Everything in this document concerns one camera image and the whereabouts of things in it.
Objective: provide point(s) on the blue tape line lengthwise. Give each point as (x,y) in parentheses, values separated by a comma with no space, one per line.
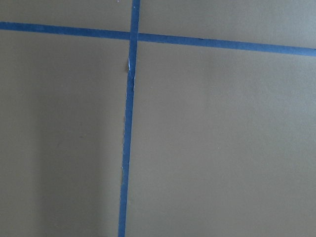
(132,59)

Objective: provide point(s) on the blue tape line crosswise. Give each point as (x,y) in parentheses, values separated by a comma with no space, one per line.
(121,35)

